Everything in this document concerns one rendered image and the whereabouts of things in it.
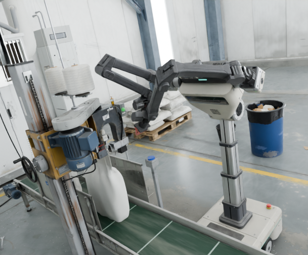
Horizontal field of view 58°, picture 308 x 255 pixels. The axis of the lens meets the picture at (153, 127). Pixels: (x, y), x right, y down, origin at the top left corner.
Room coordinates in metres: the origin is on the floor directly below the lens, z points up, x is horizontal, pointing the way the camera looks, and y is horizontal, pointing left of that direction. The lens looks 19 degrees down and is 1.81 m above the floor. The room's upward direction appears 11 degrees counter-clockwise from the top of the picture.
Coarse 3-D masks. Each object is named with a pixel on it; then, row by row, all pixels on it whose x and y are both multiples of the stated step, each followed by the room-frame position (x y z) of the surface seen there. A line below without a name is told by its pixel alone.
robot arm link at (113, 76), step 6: (108, 72) 1.58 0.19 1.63; (114, 72) 1.64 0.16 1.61; (108, 78) 1.61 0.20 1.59; (114, 78) 1.64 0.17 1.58; (120, 78) 1.67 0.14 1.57; (126, 78) 1.70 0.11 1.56; (120, 84) 1.68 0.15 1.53; (126, 84) 1.70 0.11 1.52; (132, 84) 1.73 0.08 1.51; (138, 84) 1.76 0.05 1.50; (132, 90) 1.75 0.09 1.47; (138, 90) 1.76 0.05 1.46; (144, 90) 1.78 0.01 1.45; (150, 90) 1.81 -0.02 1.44; (144, 96) 1.79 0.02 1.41
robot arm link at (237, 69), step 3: (231, 66) 1.41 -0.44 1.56; (234, 66) 1.40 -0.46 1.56; (237, 66) 1.40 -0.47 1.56; (240, 66) 1.41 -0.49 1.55; (243, 66) 1.42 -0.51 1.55; (231, 69) 1.40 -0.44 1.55; (234, 69) 1.39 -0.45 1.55; (237, 69) 1.39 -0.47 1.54; (240, 69) 1.39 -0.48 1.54; (243, 69) 1.41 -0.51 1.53; (246, 69) 1.43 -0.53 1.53; (234, 72) 1.38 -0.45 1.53; (237, 72) 1.38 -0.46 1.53; (240, 72) 1.38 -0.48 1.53; (243, 72) 1.40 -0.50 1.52; (246, 72) 1.41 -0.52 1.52; (231, 75) 1.39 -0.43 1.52; (246, 75) 1.40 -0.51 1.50
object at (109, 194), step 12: (108, 156) 1.94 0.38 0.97; (96, 168) 2.04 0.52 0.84; (108, 168) 1.96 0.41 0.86; (96, 180) 2.00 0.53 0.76; (108, 180) 1.93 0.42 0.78; (120, 180) 1.96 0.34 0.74; (96, 192) 2.03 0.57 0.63; (108, 192) 1.92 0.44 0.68; (120, 192) 1.93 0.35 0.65; (96, 204) 2.06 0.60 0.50; (108, 204) 1.94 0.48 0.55; (120, 204) 1.92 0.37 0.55; (108, 216) 1.98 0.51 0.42; (120, 216) 1.91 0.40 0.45
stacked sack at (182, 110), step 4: (180, 108) 5.21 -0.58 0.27; (184, 108) 5.19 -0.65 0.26; (188, 108) 5.23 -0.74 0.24; (172, 112) 5.06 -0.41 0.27; (176, 112) 5.03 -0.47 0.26; (180, 112) 5.05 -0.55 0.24; (184, 112) 5.13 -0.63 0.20; (172, 116) 4.91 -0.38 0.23; (176, 116) 4.95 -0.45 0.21; (168, 120) 4.95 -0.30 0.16
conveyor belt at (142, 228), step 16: (32, 176) 3.14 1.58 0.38; (144, 208) 2.05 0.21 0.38; (112, 224) 1.92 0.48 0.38; (128, 224) 1.88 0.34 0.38; (144, 224) 1.84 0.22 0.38; (160, 224) 1.81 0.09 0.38; (176, 224) 1.77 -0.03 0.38; (128, 240) 1.69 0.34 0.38; (144, 240) 1.66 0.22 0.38; (160, 240) 1.63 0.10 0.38; (176, 240) 1.60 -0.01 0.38; (192, 240) 1.57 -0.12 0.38; (208, 240) 1.54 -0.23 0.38
